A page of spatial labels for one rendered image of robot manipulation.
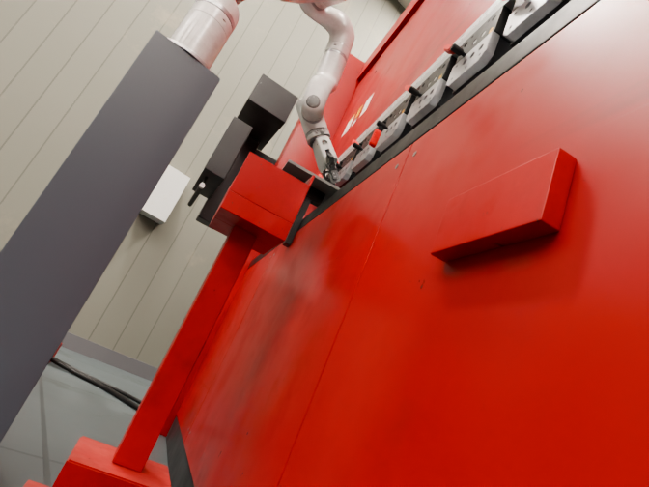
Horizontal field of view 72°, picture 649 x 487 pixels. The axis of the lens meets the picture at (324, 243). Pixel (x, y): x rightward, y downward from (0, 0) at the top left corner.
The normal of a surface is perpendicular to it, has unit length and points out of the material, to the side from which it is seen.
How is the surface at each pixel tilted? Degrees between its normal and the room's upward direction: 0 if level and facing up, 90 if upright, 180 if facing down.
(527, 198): 90
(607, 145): 90
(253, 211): 90
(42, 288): 90
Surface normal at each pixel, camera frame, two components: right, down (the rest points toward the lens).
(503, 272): -0.86, -0.46
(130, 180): 0.54, -0.07
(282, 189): 0.37, -0.18
